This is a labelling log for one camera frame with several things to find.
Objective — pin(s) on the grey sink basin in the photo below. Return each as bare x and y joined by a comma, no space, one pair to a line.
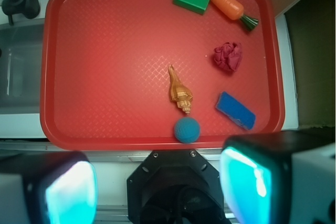
21,52

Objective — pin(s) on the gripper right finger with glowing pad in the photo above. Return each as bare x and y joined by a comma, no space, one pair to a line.
283,177

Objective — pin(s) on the blue textured ball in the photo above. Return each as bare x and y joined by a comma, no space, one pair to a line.
187,130

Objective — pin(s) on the red plastic tray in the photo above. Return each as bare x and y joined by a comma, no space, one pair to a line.
105,80

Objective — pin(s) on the green rectangular block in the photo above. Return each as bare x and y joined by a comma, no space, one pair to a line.
197,6

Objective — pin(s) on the crumpled red cloth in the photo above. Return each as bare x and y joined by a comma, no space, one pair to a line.
228,56

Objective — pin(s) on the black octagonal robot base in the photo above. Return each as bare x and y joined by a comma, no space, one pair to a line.
177,186

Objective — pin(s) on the orange toy carrot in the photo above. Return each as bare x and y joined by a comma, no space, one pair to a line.
234,10

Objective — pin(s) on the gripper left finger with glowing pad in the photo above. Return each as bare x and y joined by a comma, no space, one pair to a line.
56,187

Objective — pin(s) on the blue sponge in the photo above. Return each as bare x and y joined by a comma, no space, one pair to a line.
236,111

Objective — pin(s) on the orange spiral seashell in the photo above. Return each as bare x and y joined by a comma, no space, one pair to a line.
179,93

